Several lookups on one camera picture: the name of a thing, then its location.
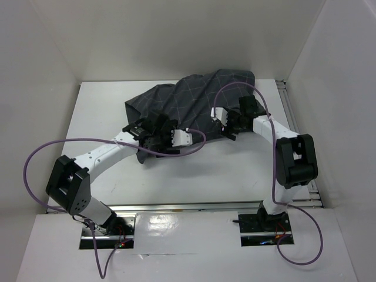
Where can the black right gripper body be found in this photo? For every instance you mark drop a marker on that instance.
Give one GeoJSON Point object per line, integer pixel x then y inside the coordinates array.
{"type": "Point", "coordinates": [235, 123]}

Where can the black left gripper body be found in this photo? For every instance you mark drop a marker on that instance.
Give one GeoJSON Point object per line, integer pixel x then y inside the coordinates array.
{"type": "Point", "coordinates": [163, 138]}

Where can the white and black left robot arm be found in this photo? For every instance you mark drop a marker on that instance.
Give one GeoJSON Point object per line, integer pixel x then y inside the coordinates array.
{"type": "Point", "coordinates": [71, 178]}

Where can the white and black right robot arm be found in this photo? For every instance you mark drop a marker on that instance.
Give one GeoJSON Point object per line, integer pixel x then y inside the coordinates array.
{"type": "Point", "coordinates": [294, 159]}

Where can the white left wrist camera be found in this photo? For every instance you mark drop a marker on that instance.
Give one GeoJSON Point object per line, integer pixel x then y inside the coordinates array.
{"type": "Point", "coordinates": [181, 138]}

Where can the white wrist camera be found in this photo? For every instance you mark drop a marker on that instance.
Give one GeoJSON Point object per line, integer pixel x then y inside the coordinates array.
{"type": "Point", "coordinates": [181, 138]}
{"type": "Point", "coordinates": [219, 115]}

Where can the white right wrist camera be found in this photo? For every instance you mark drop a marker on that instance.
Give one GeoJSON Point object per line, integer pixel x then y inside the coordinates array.
{"type": "Point", "coordinates": [219, 115]}

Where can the aluminium frame rail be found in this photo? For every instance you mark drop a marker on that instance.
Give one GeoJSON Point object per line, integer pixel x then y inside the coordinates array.
{"type": "Point", "coordinates": [225, 174]}

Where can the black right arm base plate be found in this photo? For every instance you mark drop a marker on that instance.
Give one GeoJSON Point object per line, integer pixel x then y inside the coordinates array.
{"type": "Point", "coordinates": [254, 231]}

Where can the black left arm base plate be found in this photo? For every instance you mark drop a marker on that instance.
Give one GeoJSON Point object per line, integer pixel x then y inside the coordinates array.
{"type": "Point", "coordinates": [120, 234]}

